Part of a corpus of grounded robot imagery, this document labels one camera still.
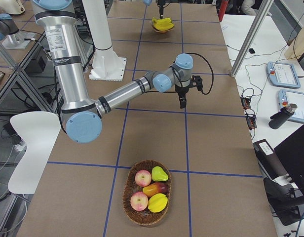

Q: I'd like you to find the blue teach pendant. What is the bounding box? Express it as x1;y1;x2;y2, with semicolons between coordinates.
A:
266;62;301;89
278;89;304;123

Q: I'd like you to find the yellow starfruit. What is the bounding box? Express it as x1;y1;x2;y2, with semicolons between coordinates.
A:
148;193;168;213

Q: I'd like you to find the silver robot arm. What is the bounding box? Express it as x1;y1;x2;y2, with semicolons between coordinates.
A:
143;0;166;19
32;0;202;143

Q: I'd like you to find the black monitor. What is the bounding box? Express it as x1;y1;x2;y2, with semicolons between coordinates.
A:
275;124;304;192

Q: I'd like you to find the pink apple near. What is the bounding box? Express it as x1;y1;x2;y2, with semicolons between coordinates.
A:
130;192;148;211

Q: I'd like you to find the pink apple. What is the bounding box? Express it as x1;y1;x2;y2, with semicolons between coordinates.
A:
135;170;152;187
130;192;148;211

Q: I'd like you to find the red yellow mango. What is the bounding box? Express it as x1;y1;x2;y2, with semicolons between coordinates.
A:
143;182;168;198

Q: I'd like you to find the black label printer box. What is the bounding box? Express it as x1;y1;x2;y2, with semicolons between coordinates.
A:
253;139;291;179

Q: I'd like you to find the pink apple far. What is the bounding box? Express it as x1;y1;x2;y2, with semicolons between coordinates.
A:
135;170;152;187

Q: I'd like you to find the yellow banana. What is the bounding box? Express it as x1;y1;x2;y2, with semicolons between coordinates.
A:
153;23;174;31
152;17;174;28
154;25;175;33
156;18;172;25

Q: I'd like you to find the brown wicker basket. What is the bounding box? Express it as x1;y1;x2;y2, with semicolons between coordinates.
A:
122;160;171;226

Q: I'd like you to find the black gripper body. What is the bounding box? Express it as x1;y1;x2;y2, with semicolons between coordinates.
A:
175;75;203;99
156;0;166;15

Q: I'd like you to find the grey orange square plate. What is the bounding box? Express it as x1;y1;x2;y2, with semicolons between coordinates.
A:
151;21;175;34

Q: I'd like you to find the blue teach pendant far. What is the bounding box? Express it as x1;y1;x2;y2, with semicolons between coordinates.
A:
266;62;301;89

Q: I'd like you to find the aluminium frame post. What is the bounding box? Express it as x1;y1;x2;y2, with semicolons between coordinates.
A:
230;0;274;78

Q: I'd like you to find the green pear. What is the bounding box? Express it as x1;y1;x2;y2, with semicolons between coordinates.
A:
152;166;168;182

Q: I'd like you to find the blue teach pendant near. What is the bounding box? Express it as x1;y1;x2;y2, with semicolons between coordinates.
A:
278;89;304;123

